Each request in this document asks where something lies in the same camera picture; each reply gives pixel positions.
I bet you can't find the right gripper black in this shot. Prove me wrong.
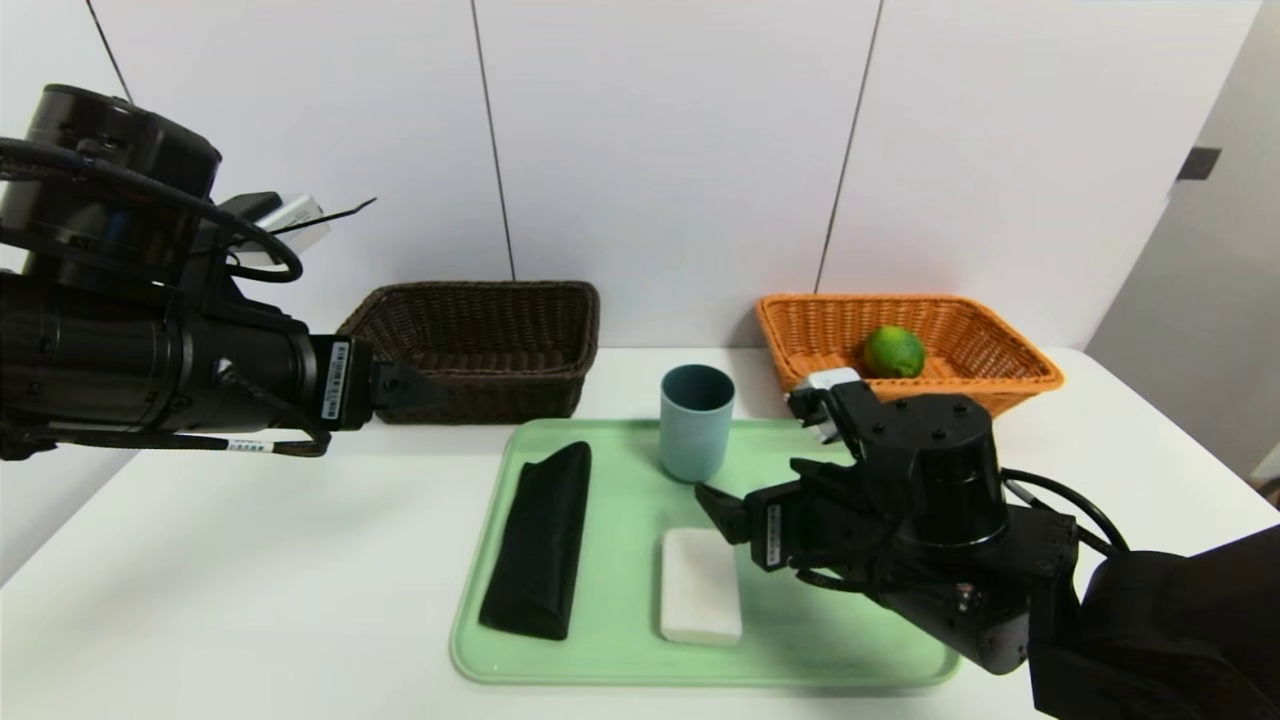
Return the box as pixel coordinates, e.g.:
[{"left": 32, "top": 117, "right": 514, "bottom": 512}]
[{"left": 693, "top": 457, "right": 896, "bottom": 573}]

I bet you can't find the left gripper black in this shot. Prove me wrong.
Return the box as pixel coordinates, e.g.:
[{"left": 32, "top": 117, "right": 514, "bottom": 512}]
[{"left": 198, "top": 310, "right": 449, "bottom": 432}]

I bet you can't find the white soap bar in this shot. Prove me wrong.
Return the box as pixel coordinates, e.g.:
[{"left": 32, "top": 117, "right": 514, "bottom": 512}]
[{"left": 659, "top": 528, "right": 744, "bottom": 646}]

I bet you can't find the blue-grey plastic cup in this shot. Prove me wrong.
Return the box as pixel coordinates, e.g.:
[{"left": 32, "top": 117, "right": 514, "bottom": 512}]
[{"left": 659, "top": 364, "right": 736, "bottom": 484}]

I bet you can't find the green lime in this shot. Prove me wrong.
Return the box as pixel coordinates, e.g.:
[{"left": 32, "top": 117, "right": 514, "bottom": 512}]
[{"left": 862, "top": 325, "right": 927, "bottom": 380}]

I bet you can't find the dark brown wicker basket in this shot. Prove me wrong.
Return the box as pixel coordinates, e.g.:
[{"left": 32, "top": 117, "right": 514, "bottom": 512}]
[{"left": 335, "top": 281, "right": 601, "bottom": 425}]

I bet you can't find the orange wicker basket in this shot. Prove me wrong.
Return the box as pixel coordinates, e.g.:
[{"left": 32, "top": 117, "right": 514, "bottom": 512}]
[{"left": 755, "top": 293, "right": 1064, "bottom": 421}]

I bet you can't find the light green plastic tray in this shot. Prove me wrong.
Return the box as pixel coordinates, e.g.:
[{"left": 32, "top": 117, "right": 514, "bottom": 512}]
[{"left": 450, "top": 418, "right": 961, "bottom": 687}]

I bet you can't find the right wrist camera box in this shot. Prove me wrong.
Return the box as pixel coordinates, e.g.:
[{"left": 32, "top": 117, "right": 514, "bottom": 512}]
[{"left": 787, "top": 367, "right": 881, "bottom": 446}]

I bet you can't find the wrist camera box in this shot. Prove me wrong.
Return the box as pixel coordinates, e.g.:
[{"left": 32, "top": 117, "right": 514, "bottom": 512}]
[
  {"left": 235, "top": 192, "right": 331, "bottom": 266},
  {"left": 787, "top": 367, "right": 881, "bottom": 446}
]

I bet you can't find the thin black cable tie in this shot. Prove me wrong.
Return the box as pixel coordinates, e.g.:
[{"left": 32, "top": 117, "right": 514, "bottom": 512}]
[{"left": 270, "top": 197, "right": 378, "bottom": 237}]

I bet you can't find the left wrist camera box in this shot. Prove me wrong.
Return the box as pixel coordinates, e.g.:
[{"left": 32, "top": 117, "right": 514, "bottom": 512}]
[{"left": 235, "top": 192, "right": 331, "bottom": 266}]

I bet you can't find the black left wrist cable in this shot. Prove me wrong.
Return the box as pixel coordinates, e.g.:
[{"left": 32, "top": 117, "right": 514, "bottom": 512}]
[{"left": 0, "top": 135, "right": 306, "bottom": 286}]

